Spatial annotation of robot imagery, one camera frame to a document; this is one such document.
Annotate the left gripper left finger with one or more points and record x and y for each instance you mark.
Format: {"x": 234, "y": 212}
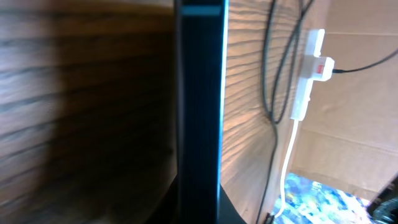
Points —
{"x": 167, "y": 208}

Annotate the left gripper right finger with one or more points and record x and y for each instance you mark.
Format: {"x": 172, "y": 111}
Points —
{"x": 227, "y": 212}

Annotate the blue Samsung Galaxy smartphone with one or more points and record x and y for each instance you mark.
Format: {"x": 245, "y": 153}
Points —
{"x": 201, "y": 39}

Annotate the white charger plug adapter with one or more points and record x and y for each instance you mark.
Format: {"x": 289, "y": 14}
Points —
{"x": 317, "y": 68}

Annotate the white power strip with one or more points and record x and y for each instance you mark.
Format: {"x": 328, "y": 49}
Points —
{"x": 305, "y": 78}

